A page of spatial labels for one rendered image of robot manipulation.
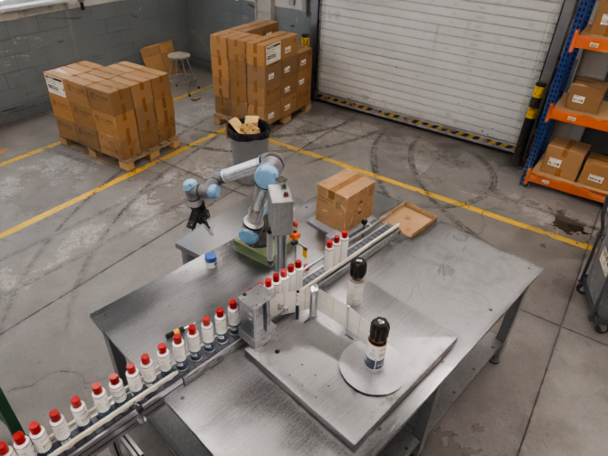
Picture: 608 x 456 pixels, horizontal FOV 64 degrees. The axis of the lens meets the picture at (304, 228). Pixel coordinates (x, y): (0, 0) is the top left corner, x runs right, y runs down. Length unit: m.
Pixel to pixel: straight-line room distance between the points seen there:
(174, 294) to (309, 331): 0.79
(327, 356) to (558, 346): 2.14
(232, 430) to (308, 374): 0.40
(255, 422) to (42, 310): 2.39
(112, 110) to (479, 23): 4.17
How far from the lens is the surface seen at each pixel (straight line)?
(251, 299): 2.19
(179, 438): 2.90
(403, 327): 2.50
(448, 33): 6.44
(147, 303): 2.71
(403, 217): 3.35
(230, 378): 2.31
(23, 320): 4.13
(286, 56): 6.35
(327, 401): 2.17
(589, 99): 5.60
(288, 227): 2.29
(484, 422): 3.39
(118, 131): 5.55
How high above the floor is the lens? 2.66
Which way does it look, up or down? 35 degrees down
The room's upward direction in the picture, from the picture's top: 2 degrees clockwise
